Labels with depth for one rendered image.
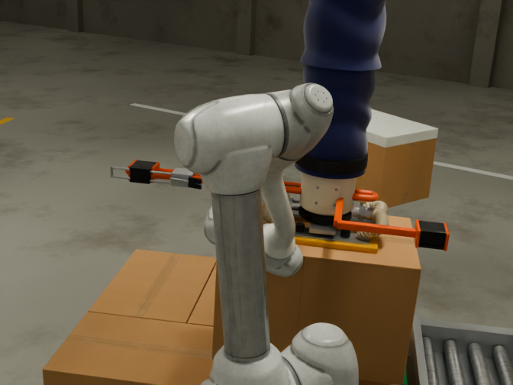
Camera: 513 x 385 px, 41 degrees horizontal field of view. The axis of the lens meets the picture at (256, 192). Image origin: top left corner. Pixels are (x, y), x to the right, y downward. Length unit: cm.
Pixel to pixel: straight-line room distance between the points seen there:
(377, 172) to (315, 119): 232
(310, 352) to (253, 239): 33
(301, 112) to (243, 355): 52
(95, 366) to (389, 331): 101
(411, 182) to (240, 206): 254
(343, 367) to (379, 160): 214
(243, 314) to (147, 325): 128
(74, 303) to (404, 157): 197
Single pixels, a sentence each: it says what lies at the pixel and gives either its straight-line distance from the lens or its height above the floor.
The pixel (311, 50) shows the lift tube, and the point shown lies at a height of 164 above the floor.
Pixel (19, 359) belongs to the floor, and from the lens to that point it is 357.
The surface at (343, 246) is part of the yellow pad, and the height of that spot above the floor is 108.
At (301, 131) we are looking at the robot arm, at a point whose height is 158.
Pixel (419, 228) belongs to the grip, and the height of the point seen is 121.
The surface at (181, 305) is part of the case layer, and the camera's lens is 280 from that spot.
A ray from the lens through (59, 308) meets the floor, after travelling 396.
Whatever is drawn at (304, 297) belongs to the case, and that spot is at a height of 93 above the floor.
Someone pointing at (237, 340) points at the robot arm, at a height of 114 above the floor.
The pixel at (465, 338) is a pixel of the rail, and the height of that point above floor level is 56.
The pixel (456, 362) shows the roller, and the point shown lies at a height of 55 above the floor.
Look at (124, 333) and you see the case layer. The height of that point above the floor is 54.
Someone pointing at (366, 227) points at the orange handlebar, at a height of 120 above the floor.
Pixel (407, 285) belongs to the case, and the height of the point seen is 100.
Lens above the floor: 192
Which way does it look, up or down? 20 degrees down
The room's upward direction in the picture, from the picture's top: 2 degrees clockwise
